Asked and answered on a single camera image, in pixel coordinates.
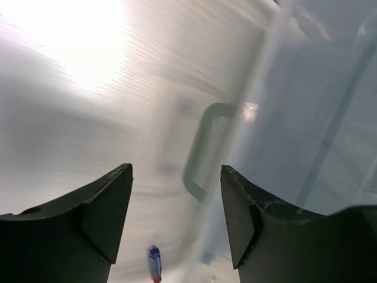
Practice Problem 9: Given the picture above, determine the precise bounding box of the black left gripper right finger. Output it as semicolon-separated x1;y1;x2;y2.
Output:
220;165;376;282

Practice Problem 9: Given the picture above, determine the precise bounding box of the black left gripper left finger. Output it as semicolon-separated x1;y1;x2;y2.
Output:
1;164;133;282

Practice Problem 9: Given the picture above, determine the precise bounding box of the blue red handled screwdriver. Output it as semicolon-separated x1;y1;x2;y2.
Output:
147;245;162;283

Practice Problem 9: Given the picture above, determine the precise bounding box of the mint green plastic toolbox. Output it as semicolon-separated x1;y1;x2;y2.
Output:
158;1;376;264

